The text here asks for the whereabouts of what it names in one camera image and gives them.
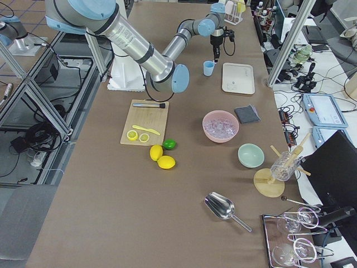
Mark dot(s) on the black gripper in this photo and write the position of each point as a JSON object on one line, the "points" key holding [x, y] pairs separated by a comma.
{"points": [[215, 42]]}

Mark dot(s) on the light blue plastic cup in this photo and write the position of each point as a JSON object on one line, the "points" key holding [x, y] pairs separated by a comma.
{"points": [[208, 68]]}

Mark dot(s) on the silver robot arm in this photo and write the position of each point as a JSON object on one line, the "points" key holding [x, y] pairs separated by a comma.
{"points": [[104, 18], [211, 26]]}

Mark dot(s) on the pink bowl of ice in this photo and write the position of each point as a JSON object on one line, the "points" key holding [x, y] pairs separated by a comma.
{"points": [[220, 126]]}

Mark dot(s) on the wooden cup tree stand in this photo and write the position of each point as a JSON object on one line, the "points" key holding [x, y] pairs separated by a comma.
{"points": [[266, 184]]}

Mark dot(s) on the steel ice scoop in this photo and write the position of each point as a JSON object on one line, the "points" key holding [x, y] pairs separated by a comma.
{"points": [[223, 208]]}

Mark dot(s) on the cream rabbit serving tray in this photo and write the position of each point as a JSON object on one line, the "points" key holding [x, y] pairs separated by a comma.
{"points": [[238, 78]]}

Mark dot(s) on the grey folded cloth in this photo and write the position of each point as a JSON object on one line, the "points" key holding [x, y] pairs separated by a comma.
{"points": [[247, 114]]}

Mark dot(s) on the steel muddler black tip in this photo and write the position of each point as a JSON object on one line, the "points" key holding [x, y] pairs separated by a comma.
{"points": [[149, 105]]}

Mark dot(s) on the wooden cutting board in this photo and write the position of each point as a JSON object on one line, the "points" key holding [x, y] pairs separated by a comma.
{"points": [[146, 117]]}

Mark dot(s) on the yellow plastic knife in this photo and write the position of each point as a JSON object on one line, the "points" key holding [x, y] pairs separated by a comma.
{"points": [[150, 130]]}

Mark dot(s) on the green lime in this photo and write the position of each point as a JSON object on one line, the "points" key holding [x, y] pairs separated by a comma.
{"points": [[169, 144]]}

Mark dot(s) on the green ceramic bowl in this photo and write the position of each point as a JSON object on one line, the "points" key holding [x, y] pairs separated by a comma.
{"points": [[250, 155]]}

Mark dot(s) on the lemon slice right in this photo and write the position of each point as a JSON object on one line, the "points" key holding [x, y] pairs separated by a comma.
{"points": [[144, 137]]}

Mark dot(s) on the lemon slice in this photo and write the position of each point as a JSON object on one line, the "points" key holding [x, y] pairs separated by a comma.
{"points": [[144, 137], [132, 135]]}

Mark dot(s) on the yellow lemon upper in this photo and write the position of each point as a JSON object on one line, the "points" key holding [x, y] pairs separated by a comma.
{"points": [[156, 152]]}

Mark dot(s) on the yellow lemon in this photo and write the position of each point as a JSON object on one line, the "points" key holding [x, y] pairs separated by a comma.
{"points": [[156, 152], [166, 162]]}

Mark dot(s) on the lemon slice left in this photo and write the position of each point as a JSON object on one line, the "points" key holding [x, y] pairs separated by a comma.
{"points": [[132, 135]]}

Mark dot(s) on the blue teach pendant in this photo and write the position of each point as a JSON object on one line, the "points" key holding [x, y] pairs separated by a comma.
{"points": [[322, 134], [323, 110]]}

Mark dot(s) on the yellow lemon lower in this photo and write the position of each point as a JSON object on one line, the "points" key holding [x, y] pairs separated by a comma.
{"points": [[166, 162]]}

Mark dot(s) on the textured clear glass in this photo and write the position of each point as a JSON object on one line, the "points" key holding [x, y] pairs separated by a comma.
{"points": [[284, 167]]}

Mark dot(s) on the small bar spoon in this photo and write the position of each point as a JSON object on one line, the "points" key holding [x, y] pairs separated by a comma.
{"points": [[284, 198]]}

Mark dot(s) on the black monitor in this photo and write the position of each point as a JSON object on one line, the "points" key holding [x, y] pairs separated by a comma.
{"points": [[333, 171]]}

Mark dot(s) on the upper wine glass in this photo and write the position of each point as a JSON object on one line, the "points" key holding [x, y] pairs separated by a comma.
{"points": [[292, 222]]}

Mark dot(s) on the lower wine glass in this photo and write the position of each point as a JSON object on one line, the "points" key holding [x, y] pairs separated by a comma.
{"points": [[301, 252]]}

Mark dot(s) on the white wire cup rack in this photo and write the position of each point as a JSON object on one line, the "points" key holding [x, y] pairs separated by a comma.
{"points": [[234, 10]]}

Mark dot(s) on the aluminium frame post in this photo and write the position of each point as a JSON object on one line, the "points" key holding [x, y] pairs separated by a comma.
{"points": [[289, 41]]}

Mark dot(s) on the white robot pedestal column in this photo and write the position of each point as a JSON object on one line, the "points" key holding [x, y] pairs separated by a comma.
{"points": [[125, 74]]}

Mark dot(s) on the wire wine glass rack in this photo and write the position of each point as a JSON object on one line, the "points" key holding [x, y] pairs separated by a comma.
{"points": [[287, 238]]}

